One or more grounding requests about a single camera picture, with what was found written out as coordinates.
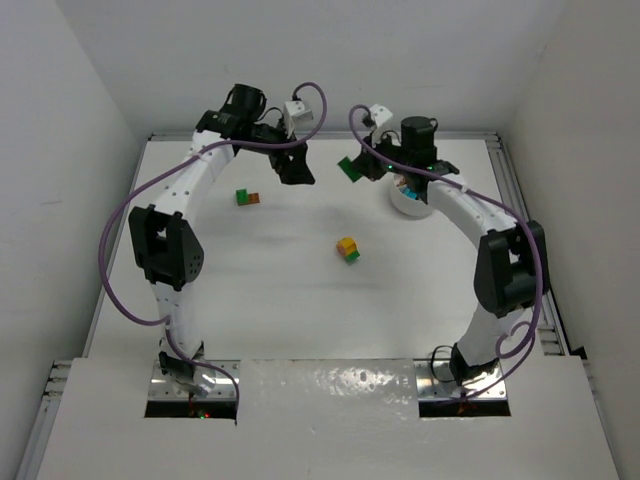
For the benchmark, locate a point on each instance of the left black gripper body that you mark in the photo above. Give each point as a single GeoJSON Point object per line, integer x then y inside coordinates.
{"type": "Point", "coordinates": [284, 154]}

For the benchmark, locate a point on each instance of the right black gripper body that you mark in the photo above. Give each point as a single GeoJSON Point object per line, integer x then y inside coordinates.
{"type": "Point", "coordinates": [370, 161]}

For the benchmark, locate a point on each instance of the green lego plate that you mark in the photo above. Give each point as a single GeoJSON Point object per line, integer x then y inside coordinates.
{"type": "Point", "coordinates": [345, 165]}

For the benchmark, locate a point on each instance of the yellow lego brick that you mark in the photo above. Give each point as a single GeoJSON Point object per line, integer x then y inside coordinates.
{"type": "Point", "coordinates": [346, 246]}

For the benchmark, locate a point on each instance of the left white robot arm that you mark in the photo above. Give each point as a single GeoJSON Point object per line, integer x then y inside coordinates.
{"type": "Point", "coordinates": [165, 245]}

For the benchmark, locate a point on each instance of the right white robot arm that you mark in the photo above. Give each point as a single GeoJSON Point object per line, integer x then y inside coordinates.
{"type": "Point", "coordinates": [511, 273]}

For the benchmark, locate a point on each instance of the brown lego tile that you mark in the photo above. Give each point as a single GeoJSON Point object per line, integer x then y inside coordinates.
{"type": "Point", "coordinates": [254, 198]}

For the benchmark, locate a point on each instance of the white round divided container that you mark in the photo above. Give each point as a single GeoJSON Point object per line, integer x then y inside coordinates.
{"type": "Point", "coordinates": [407, 206]}

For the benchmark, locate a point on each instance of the small green lego piece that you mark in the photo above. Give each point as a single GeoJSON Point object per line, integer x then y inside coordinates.
{"type": "Point", "coordinates": [350, 258]}

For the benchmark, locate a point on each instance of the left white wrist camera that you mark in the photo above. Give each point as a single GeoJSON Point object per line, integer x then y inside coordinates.
{"type": "Point", "coordinates": [295, 113]}

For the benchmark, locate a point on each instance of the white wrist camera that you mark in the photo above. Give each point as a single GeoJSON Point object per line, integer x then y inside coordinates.
{"type": "Point", "coordinates": [295, 113]}
{"type": "Point", "coordinates": [377, 118]}

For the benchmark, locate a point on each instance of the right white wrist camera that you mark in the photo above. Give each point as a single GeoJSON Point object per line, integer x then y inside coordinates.
{"type": "Point", "coordinates": [377, 118]}

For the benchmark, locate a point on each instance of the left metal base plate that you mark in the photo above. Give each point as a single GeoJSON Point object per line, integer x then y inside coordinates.
{"type": "Point", "coordinates": [206, 385]}

